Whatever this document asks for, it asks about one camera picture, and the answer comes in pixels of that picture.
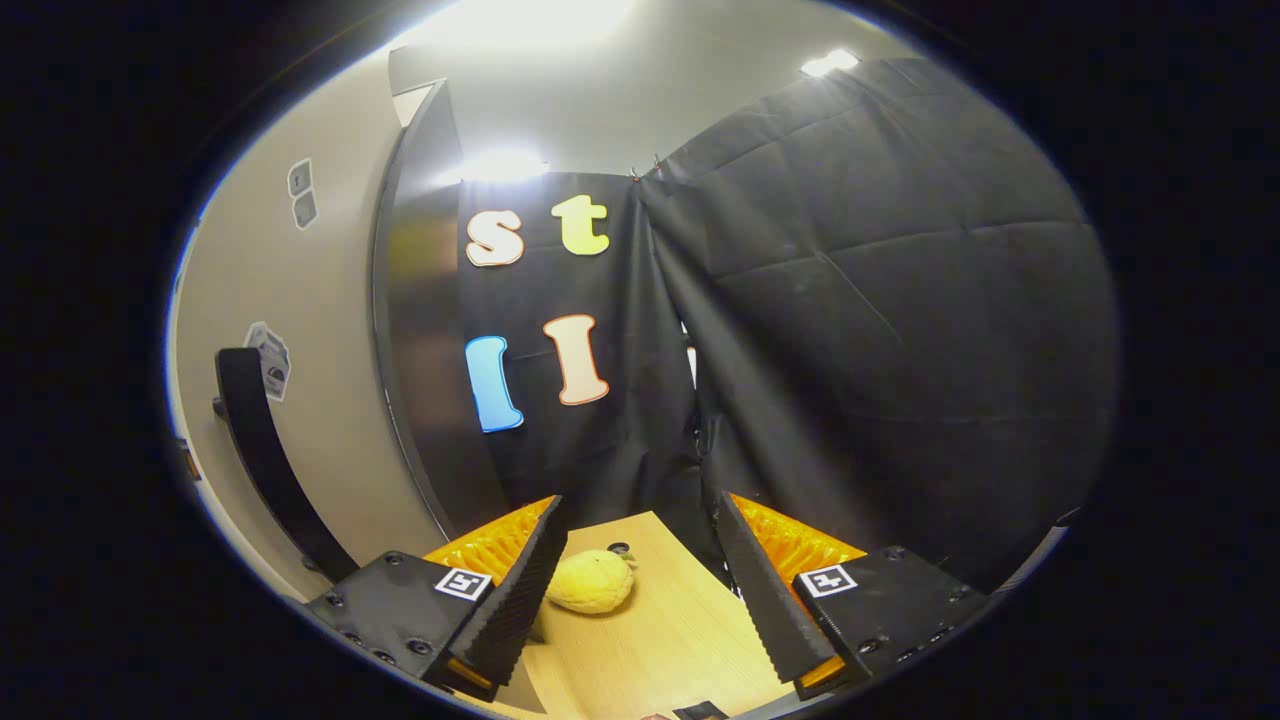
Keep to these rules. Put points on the black backdrop cloth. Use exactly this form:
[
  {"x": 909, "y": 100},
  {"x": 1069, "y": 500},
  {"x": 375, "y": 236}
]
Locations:
[{"x": 880, "y": 300}]

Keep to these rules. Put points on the yellow round toy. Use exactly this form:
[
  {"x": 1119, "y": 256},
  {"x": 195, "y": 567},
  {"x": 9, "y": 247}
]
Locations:
[{"x": 590, "y": 582}]

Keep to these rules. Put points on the white cabinet door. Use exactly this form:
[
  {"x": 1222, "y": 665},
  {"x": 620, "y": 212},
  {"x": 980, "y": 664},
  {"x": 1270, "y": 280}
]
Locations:
[{"x": 320, "y": 300}]

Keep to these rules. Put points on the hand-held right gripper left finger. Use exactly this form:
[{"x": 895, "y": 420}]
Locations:
[{"x": 520, "y": 600}]

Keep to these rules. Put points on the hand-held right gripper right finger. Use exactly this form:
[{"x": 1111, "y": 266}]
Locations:
[{"x": 765, "y": 600}]

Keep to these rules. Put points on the ceiling light panel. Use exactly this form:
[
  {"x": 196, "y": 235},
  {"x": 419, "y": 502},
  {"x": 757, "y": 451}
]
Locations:
[
  {"x": 828, "y": 63},
  {"x": 520, "y": 20}
]

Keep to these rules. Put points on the white grey shoe cabinet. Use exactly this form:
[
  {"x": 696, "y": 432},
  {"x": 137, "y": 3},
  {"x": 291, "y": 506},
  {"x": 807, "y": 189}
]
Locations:
[{"x": 430, "y": 350}]

